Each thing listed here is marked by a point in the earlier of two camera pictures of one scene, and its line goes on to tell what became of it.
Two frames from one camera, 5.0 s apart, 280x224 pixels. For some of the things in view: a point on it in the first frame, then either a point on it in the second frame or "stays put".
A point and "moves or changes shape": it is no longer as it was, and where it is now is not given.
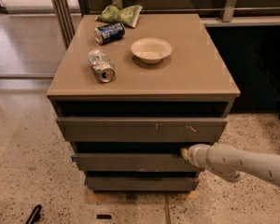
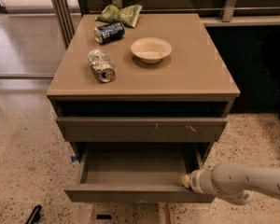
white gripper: (194, 155) → (196, 181)
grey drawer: (133, 162) moves or changes shape
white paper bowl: (151, 50) stays put
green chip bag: (126, 15) stays put
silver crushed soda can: (102, 65) stays put
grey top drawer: (142, 130) stays put
